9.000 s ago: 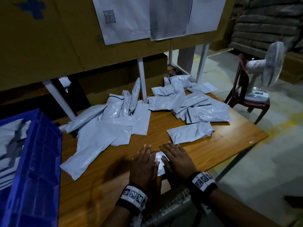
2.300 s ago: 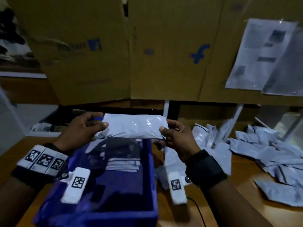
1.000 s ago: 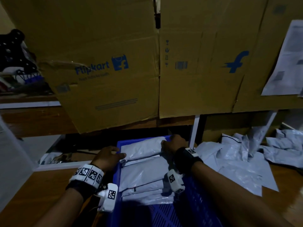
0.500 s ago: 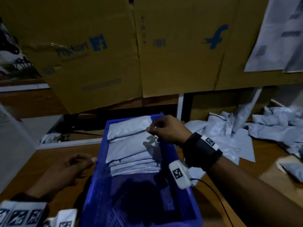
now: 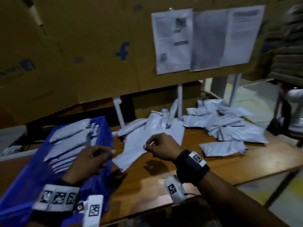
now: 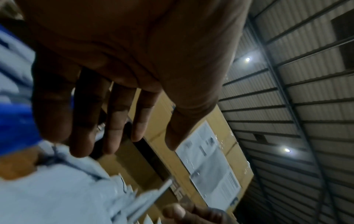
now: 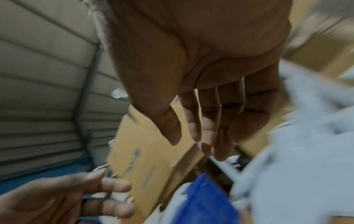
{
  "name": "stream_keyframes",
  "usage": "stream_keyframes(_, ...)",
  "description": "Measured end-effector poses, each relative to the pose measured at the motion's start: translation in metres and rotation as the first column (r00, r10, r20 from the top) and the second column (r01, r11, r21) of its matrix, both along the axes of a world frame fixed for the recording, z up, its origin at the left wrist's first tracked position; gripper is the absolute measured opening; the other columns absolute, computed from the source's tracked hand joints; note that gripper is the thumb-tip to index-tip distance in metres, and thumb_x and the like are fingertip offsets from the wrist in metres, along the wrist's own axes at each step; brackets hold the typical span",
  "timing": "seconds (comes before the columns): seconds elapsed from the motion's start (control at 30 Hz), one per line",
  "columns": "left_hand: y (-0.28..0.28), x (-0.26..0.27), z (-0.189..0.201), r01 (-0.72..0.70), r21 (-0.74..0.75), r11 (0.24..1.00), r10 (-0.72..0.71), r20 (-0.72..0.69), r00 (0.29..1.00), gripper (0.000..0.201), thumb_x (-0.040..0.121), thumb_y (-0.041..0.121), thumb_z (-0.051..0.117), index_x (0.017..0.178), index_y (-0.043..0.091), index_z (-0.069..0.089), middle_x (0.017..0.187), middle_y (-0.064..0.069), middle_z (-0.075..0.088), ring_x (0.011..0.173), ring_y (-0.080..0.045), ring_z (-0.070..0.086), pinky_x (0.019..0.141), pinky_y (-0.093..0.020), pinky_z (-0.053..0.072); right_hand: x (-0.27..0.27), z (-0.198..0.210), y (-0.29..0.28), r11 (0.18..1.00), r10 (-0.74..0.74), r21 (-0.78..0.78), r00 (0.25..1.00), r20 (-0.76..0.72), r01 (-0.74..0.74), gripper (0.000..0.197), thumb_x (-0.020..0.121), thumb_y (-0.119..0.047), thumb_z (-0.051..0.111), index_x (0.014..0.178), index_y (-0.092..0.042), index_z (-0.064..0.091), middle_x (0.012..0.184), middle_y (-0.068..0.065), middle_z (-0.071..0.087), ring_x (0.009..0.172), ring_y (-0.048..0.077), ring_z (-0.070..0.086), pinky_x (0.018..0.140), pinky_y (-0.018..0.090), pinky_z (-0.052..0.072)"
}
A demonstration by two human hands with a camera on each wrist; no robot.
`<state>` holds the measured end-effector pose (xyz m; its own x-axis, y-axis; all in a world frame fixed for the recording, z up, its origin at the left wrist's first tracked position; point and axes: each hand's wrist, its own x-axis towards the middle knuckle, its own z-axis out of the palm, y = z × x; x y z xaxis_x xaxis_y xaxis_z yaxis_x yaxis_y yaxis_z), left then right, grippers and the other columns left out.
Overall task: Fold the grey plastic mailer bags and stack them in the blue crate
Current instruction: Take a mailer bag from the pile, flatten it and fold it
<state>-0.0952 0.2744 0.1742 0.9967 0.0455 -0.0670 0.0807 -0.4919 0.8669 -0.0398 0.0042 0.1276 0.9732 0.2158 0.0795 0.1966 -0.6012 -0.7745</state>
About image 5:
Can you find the person's left hand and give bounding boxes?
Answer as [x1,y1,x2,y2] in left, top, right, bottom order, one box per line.
[61,144,117,187]

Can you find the person's right hand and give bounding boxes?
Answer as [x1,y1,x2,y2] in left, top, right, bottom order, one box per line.
[143,132,183,163]

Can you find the packed white bags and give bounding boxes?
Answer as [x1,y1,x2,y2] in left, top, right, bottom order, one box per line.
[43,118,101,174]

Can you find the pile of grey mailer bags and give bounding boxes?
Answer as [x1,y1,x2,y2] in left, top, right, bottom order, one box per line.
[116,98,270,158]

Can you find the blue plastic crate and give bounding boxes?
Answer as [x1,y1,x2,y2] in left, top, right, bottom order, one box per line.
[0,116,115,227]

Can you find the right marker wristband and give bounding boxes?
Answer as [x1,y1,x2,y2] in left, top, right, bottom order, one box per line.
[174,148,211,187]

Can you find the marker wristband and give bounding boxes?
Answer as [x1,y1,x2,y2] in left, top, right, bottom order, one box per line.
[30,183,81,214]
[174,148,211,187]

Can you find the left marker wristband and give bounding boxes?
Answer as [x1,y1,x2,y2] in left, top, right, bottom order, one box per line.
[30,183,81,214]

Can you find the white metal shelf leg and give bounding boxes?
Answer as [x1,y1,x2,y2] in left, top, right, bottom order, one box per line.
[176,84,184,120]
[228,73,242,107]
[112,96,127,130]

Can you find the wooden table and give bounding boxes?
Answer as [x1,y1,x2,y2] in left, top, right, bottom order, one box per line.
[0,111,303,226]

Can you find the brown wooden chair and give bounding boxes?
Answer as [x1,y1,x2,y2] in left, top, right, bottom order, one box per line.
[265,80,303,148]

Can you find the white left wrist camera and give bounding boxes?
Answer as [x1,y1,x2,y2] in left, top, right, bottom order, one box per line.
[81,194,104,227]

